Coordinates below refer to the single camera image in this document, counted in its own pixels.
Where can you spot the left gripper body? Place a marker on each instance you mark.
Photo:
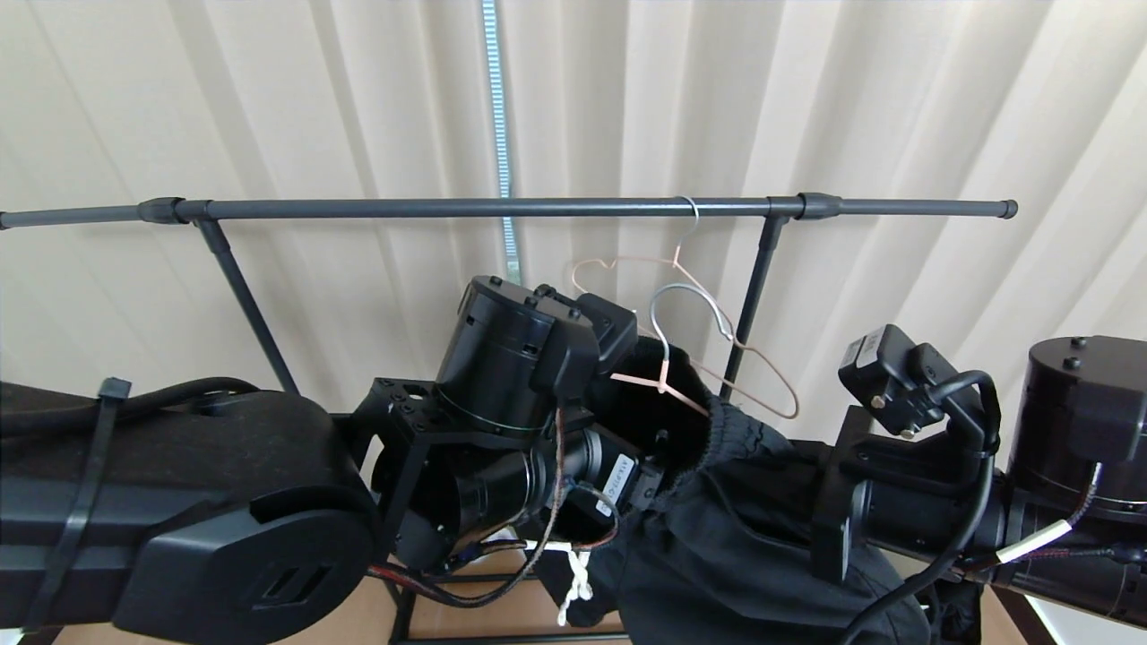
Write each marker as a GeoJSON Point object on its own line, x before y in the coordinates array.
{"type": "Point", "coordinates": [556, 484]}

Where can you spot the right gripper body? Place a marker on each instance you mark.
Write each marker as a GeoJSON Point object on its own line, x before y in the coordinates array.
{"type": "Point", "coordinates": [923, 502]}

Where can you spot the pink clothes hanger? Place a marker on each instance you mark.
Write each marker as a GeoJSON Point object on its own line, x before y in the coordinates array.
{"type": "Point", "coordinates": [666, 367]}
{"type": "Point", "coordinates": [696, 213]}

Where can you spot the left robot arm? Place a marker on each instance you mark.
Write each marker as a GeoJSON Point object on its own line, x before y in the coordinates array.
{"type": "Point", "coordinates": [179, 484]}

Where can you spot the black clothes rack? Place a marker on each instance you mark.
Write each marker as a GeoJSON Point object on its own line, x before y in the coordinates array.
{"type": "Point", "coordinates": [358, 209]}

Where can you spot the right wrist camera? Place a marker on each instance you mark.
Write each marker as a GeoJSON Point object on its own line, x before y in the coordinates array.
{"type": "Point", "coordinates": [887, 367]}

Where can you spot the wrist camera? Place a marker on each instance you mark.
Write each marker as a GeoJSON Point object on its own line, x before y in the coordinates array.
{"type": "Point", "coordinates": [887, 367]}
{"type": "Point", "coordinates": [614, 327]}

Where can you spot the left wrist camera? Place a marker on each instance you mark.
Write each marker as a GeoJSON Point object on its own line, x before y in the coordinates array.
{"type": "Point", "coordinates": [614, 327]}

